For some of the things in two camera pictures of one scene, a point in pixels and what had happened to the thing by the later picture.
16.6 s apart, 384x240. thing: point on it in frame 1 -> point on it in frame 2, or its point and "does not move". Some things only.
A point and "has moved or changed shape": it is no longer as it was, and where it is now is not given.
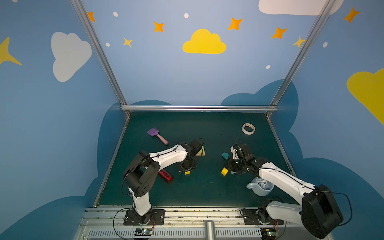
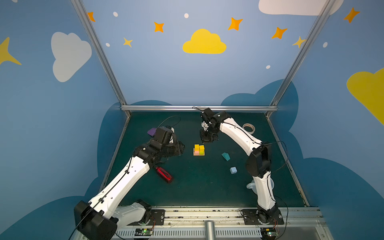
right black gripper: (235, 163) -> (208, 136)
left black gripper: (187, 164) -> (179, 147)
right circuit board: (268, 233) does not move
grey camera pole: (210, 231) does not move
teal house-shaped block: (225, 155) does not move
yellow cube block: (224, 171) has moved or changed shape
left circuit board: (143, 232) does not move
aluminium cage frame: (204, 109) does not move
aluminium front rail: (108, 223) does not move
